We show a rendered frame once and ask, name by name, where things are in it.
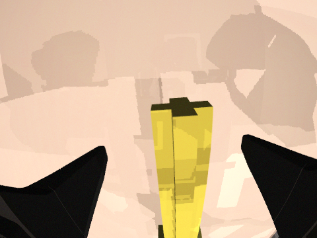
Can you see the yellow shaft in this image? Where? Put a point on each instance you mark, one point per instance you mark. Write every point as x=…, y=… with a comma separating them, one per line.
x=182, y=140

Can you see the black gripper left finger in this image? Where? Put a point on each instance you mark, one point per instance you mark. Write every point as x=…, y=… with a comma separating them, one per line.
x=62, y=204

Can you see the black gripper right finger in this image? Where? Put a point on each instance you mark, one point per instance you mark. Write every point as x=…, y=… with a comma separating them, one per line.
x=288, y=184

